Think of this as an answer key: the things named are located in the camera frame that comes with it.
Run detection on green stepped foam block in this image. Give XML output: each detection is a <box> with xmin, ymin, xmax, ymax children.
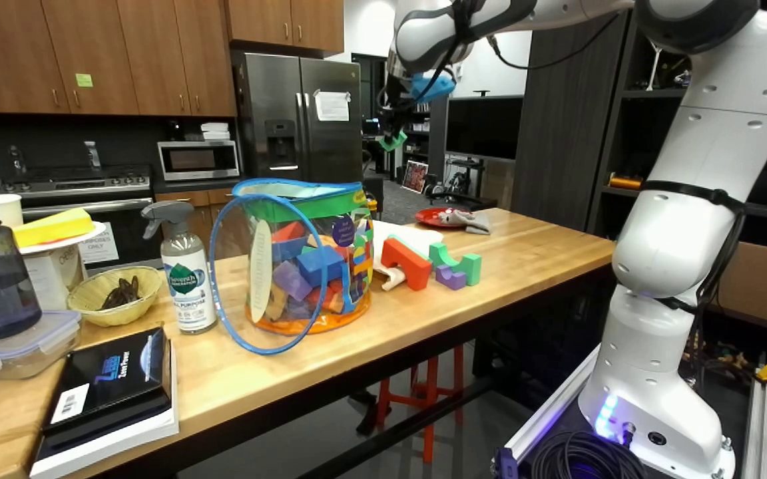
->
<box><xmin>426</xmin><ymin>242</ymin><xmax>486</xmax><ymax>287</ymax></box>

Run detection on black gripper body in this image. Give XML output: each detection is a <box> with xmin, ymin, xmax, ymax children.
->
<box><xmin>380</xmin><ymin>71</ymin><xmax>418</xmax><ymax>124</ymax></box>

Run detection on clear plastic food container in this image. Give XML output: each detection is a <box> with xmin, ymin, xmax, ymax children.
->
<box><xmin>0</xmin><ymin>307</ymin><xmax>85</xmax><ymax>383</ymax></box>

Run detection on white plate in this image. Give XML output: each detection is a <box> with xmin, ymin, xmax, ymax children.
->
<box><xmin>17</xmin><ymin>222</ymin><xmax>111</xmax><ymax>257</ymax></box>

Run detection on wooden upper kitchen cabinets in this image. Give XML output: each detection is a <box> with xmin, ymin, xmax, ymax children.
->
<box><xmin>0</xmin><ymin>0</ymin><xmax>239</xmax><ymax>120</ymax></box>

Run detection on clear plastic toy bin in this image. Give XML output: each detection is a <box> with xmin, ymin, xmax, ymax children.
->
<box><xmin>205</xmin><ymin>176</ymin><xmax>378</xmax><ymax>360</ymax></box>

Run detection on white folded cloth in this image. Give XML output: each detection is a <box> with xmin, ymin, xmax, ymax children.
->
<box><xmin>371</xmin><ymin>219</ymin><xmax>447</xmax><ymax>264</ymax></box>

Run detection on white stacked containers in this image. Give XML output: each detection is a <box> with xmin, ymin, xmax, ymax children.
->
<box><xmin>198</xmin><ymin>120</ymin><xmax>235</xmax><ymax>143</ymax></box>

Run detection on clear spray bottle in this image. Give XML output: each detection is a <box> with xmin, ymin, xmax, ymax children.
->
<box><xmin>139</xmin><ymin>196</ymin><xmax>218</xmax><ymax>335</ymax></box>

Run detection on stainless steel fridge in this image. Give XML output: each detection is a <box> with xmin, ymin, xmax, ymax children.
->
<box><xmin>231</xmin><ymin>47</ymin><xmax>367</xmax><ymax>184</ymax></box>

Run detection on red foam block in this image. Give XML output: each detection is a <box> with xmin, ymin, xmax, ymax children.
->
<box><xmin>378</xmin><ymin>238</ymin><xmax>434</xmax><ymax>292</ymax></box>

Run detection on red plate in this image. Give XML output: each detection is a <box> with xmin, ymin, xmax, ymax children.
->
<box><xmin>414</xmin><ymin>206</ymin><xmax>486</xmax><ymax>235</ymax></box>

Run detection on orange object on shelf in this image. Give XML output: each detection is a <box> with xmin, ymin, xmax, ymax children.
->
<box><xmin>607</xmin><ymin>170</ymin><xmax>647</xmax><ymax>192</ymax></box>

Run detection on small green foam block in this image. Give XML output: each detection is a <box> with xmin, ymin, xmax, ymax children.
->
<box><xmin>375</xmin><ymin>128</ymin><xmax>411</xmax><ymax>155</ymax></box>

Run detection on white paper on fridge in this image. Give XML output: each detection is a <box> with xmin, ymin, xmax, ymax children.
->
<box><xmin>313</xmin><ymin>91</ymin><xmax>354</xmax><ymax>124</ymax></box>

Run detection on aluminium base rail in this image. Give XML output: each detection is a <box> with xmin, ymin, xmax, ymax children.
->
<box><xmin>492</xmin><ymin>343</ymin><xmax>604</xmax><ymax>479</ymax></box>

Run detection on black book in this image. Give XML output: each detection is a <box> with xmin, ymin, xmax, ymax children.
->
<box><xmin>28</xmin><ymin>324</ymin><xmax>181</xmax><ymax>479</ymax></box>

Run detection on white bucket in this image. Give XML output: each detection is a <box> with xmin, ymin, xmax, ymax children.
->
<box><xmin>22</xmin><ymin>242</ymin><xmax>93</xmax><ymax>315</ymax></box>

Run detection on white paper on stove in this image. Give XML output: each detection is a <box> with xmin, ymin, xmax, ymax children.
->
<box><xmin>77</xmin><ymin>222</ymin><xmax>123</xmax><ymax>265</ymax></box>

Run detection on black background shelf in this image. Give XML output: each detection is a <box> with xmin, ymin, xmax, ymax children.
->
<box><xmin>400</xmin><ymin>89</ymin><xmax>452</xmax><ymax>194</ymax></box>

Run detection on purple foam block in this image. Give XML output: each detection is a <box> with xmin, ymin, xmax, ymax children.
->
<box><xmin>434</xmin><ymin>264</ymin><xmax>470</xmax><ymax>292</ymax></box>

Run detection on wooden cabinet above fridge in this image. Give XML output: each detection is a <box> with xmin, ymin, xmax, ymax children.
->
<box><xmin>223</xmin><ymin>0</ymin><xmax>346</xmax><ymax>57</ymax></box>

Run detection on red metal stool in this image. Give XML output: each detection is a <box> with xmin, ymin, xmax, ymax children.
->
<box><xmin>372</xmin><ymin>341</ymin><xmax>470</xmax><ymax>468</ymax></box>

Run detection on yellow-green bowl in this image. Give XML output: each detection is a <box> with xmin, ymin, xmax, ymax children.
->
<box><xmin>66</xmin><ymin>264</ymin><xmax>171</xmax><ymax>329</ymax></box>

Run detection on yellow sponge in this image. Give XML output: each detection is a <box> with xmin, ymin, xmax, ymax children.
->
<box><xmin>10</xmin><ymin>206</ymin><xmax>98</xmax><ymax>251</ymax></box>

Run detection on coiled black cable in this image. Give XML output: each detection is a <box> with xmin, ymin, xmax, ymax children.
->
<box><xmin>527</xmin><ymin>429</ymin><xmax>647</xmax><ymax>479</ymax></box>

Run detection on black kitchen stove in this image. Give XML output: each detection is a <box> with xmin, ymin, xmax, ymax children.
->
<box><xmin>9</xmin><ymin>170</ymin><xmax>158</xmax><ymax>268</ymax></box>

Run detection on silver microwave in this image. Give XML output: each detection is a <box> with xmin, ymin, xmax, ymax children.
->
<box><xmin>155</xmin><ymin>139</ymin><xmax>245</xmax><ymax>187</ymax></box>

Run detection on beige wooden block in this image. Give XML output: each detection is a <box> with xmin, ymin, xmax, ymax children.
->
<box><xmin>371</xmin><ymin>264</ymin><xmax>408</xmax><ymax>292</ymax></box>

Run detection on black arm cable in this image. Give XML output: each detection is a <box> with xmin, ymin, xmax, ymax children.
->
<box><xmin>400</xmin><ymin>0</ymin><xmax>752</xmax><ymax>315</ymax></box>

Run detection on gray cloth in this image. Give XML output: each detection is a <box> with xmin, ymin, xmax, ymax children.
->
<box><xmin>440</xmin><ymin>208</ymin><xmax>492</xmax><ymax>238</ymax></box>

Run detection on dark food pieces in bowl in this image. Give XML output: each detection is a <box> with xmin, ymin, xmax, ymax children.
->
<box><xmin>102</xmin><ymin>273</ymin><xmax>143</xmax><ymax>311</ymax></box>

